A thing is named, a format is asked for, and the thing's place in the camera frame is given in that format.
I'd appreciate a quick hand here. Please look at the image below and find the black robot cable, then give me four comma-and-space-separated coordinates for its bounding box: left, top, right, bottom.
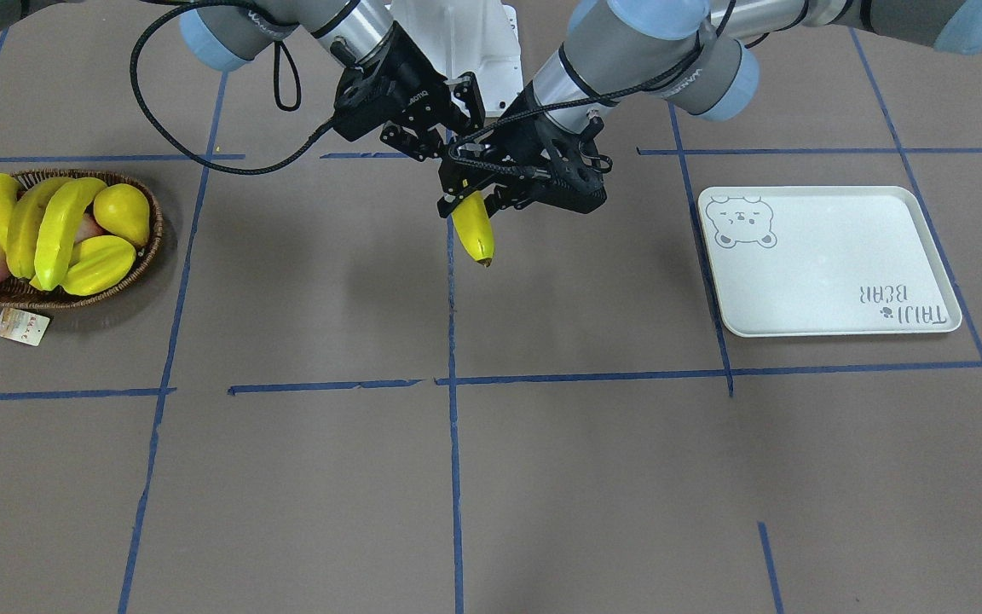
130, 0, 340, 177

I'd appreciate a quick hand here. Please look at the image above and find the yellow starfruit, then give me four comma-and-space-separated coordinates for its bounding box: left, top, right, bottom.
59, 235, 136, 297

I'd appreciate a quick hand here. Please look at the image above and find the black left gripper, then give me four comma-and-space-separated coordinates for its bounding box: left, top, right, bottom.
436, 116, 610, 218

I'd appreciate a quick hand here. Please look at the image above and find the paper price tag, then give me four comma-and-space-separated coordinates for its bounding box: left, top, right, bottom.
0, 307, 52, 347

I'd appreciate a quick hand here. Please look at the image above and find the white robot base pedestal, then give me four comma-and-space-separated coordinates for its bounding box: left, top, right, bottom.
387, 1, 525, 118

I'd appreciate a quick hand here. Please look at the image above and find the white bear print tray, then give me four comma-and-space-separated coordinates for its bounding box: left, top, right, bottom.
697, 186, 962, 338

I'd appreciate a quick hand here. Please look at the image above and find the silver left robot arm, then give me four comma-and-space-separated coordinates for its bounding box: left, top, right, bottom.
437, 1, 982, 217

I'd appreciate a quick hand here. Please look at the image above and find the brown woven wicker basket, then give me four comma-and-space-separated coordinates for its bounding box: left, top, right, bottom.
0, 168, 166, 310

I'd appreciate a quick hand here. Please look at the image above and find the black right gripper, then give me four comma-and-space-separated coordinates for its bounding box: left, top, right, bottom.
334, 24, 486, 162

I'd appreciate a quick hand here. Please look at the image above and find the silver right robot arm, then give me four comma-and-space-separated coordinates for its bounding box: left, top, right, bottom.
129, 1, 486, 174

